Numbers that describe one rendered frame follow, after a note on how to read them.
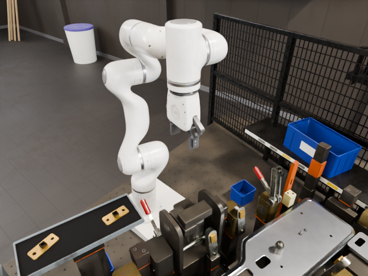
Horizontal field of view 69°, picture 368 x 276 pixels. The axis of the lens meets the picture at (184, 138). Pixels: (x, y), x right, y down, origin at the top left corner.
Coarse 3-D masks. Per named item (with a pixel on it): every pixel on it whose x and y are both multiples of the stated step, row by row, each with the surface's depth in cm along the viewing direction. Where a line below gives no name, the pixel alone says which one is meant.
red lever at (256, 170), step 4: (256, 168) 112; (256, 172) 111; (260, 172) 111; (260, 176) 111; (260, 180) 111; (264, 180) 111; (264, 184) 110; (268, 188) 109; (268, 192) 109; (276, 200) 108
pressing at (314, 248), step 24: (288, 216) 109; (312, 216) 109; (336, 216) 110; (264, 240) 100; (288, 240) 100; (312, 240) 100; (336, 240) 100; (240, 264) 92; (288, 264) 92; (312, 264) 92
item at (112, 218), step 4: (120, 208) 92; (124, 208) 92; (112, 212) 89; (116, 212) 90; (120, 212) 90; (124, 212) 90; (108, 216) 89; (112, 216) 89; (116, 216) 89; (120, 216) 89; (104, 220) 88; (112, 220) 88; (108, 224) 87
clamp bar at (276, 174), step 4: (272, 168) 102; (276, 168) 101; (280, 168) 102; (272, 172) 102; (276, 172) 101; (280, 172) 101; (284, 172) 99; (272, 176) 103; (276, 176) 101; (280, 176) 103; (284, 176) 100; (272, 180) 104; (276, 180) 102; (280, 180) 104; (272, 184) 104; (276, 184) 103; (280, 184) 105; (272, 188) 105; (276, 188) 106; (272, 192) 106; (276, 192) 107; (272, 196) 106; (276, 196) 109
